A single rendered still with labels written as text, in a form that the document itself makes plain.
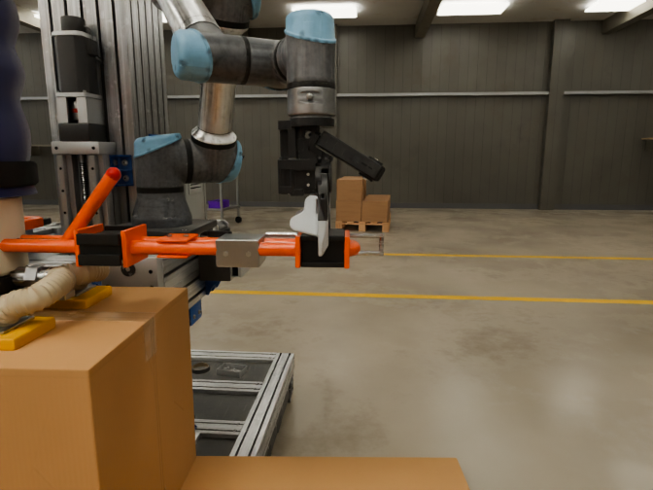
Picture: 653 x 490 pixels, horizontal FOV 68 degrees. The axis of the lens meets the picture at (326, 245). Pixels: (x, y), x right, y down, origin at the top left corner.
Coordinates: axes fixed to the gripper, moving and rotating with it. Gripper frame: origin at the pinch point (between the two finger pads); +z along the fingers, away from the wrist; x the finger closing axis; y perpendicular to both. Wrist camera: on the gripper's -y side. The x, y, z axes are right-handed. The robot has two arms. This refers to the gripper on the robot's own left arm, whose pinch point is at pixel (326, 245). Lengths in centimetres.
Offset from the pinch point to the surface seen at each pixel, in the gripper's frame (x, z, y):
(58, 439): 20.0, 22.8, 35.3
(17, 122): 0, -20, 50
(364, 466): -19, 53, -7
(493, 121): -1030, -92, -326
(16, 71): -1, -28, 49
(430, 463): -20, 53, -22
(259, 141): -1054, -55, 197
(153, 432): 1.9, 32.6, 30.5
